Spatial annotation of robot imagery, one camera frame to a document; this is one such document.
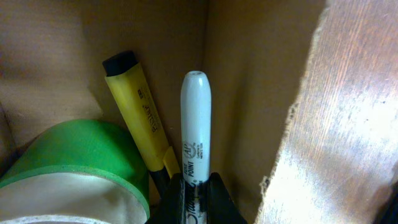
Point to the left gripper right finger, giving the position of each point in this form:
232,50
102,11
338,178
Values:
218,205

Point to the cream masking tape roll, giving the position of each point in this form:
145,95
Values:
69,198

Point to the black and white marker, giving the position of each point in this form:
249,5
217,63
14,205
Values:
195,105

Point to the green tape roll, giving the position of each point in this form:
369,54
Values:
85,146

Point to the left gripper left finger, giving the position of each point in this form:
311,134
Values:
171,209

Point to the yellow highlighter marker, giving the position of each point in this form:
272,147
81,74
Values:
130,90

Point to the brown cardboard box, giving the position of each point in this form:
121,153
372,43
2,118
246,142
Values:
304,93

